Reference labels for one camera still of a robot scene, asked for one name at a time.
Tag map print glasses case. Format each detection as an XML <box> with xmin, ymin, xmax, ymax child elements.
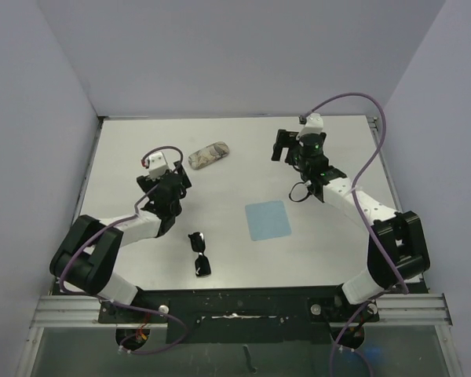
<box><xmin>188</xmin><ymin>141</ymin><xmax>230</xmax><ymax>170</ymax></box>

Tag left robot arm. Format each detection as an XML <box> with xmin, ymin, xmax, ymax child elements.
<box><xmin>49</xmin><ymin>161</ymin><xmax>192</xmax><ymax>323</ymax></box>

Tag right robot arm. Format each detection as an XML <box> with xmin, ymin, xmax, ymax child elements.
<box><xmin>271</xmin><ymin>129</ymin><xmax>430</xmax><ymax>321</ymax></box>

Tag black sunglasses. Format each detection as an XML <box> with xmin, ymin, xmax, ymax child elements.
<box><xmin>188</xmin><ymin>232</ymin><xmax>211</xmax><ymax>277</ymax></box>

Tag blue cleaning cloth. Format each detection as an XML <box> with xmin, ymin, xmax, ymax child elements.
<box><xmin>245</xmin><ymin>200</ymin><xmax>292</xmax><ymax>241</ymax></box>

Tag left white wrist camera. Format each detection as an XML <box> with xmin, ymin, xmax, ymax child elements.
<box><xmin>142</xmin><ymin>152</ymin><xmax>169</xmax><ymax>180</ymax></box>

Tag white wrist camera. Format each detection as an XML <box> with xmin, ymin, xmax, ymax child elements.
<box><xmin>297</xmin><ymin>112</ymin><xmax>324</xmax><ymax>138</ymax></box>
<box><xmin>142</xmin><ymin>152</ymin><xmax>169</xmax><ymax>180</ymax></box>

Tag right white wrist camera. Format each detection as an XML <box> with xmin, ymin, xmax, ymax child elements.
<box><xmin>297</xmin><ymin>112</ymin><xmax>324</xmax><ymax>138</ymax></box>

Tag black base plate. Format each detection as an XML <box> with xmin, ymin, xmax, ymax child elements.
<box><xmin>98</xmin><ymin>286</ymin><xmax>379</xmax><ymax>344</ymax></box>

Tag aluminium rail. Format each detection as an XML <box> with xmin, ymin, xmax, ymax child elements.
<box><xmin>31</xmin><ymin>294</ymin><xmax>452</xmax><ymax>328</ymax></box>

